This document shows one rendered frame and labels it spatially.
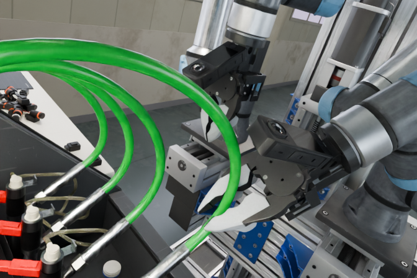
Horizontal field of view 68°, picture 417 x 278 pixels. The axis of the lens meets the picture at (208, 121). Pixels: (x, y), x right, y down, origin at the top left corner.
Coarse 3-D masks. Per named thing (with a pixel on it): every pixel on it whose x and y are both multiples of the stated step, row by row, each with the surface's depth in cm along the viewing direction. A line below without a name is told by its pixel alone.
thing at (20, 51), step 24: (0, 48) 17; (24, 48) 18; (48, 48) 18; (72, 48) 19; (96, 48) 20; (120, 48) 22; (144, 72) 23; (168, 72) 24; (192, 96) 27; (216, 120) 31; (240, 168) 38; (192, 240) 41
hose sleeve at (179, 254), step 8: (176, 248) 40; (184, 248) 40; (168, 256) 40; (176, 256) 40; (184, 256) 40; (160, 264) 39; (168, 264) 39; (176, 264) 40; (152, 272) 39; (160, 272) 39; (168, 272) 39
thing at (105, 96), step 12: (48, 72) 37; (84, 84) 41; (108, 96) 44; (120, 108) 47; (120, 120) 48; (132, 132) 51; (132, 144) 52; (132, 156) 54; (120, 168) 53; (96, 192) 52; (84, 204) 51; (72, 216) 50; (60, 228) 49
